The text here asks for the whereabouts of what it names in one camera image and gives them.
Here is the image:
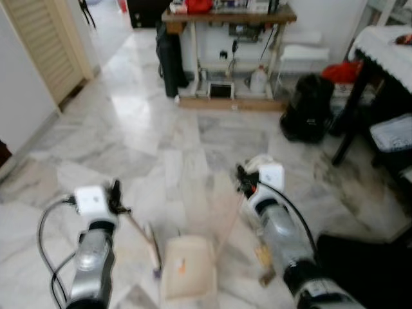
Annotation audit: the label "chair with grey cushion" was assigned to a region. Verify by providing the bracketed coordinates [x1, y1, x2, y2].
[368, 112, 412, 178]

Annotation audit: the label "black cabinet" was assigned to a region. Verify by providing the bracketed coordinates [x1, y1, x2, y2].
[126, 0, 172, 30]

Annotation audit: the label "table with white cloth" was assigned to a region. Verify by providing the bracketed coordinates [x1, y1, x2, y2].
[331, 24, 412, 169]

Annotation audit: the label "beige long-handled dustpan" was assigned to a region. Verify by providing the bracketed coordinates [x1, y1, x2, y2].
[159, 153, 276, 302]

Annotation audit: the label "beige broom blue bristles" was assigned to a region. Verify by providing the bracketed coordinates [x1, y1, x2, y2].
[122, 209, 164, 279]

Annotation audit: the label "white plastic jug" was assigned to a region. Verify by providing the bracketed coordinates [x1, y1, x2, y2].
[249, 64, 268, 97]

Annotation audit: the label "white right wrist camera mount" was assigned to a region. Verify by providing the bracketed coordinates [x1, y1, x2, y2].
[257, 162, 286, 194]

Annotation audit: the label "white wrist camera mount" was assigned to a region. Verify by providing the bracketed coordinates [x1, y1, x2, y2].
[257, 162, 286, 194]
[73, 185, 114, 223]

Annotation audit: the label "black folding chair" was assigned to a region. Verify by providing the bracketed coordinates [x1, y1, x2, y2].
[314, 228, 412, 309]

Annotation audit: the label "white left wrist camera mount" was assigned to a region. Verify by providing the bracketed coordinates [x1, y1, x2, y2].
[73, 185, 114, 223]

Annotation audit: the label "tall black bag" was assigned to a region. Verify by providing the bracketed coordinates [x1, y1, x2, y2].
[156, 28, 189, 99]

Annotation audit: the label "red bag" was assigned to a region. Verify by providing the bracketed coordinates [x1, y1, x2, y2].
[321, 59, 363, 85]

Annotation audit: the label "red cloth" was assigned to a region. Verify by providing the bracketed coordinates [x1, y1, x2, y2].
[185, 0, 214, 15]

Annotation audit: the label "wooden workbench white legs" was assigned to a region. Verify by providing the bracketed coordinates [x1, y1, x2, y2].
[161, 3, 299, 111]

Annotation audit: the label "black backpack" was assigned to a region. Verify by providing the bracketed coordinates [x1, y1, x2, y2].
[279, 72, 336, 144]

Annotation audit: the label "beige louvered door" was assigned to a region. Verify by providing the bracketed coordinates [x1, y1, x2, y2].
[0, 0, 95, 108]

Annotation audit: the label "small dark screen tablet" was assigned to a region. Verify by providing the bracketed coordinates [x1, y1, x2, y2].
[207, 81, 236, 100]

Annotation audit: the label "white plastic stool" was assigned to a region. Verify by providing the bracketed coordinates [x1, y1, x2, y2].
[278, 42, 330, 77]

